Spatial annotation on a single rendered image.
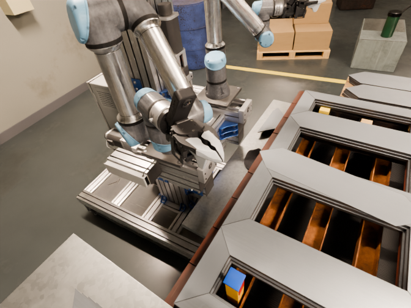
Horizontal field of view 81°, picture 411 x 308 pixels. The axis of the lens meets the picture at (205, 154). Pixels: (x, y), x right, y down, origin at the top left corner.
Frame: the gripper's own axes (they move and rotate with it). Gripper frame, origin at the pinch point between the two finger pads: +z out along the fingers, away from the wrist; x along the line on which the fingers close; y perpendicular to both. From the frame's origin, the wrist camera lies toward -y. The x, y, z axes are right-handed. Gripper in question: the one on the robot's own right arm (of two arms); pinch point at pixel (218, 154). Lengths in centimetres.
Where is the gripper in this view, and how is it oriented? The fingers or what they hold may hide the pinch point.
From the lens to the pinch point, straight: 48.6
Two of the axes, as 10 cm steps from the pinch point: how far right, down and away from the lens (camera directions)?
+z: 5.9, 5.2, -6.2
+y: -0.1, 7.7, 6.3
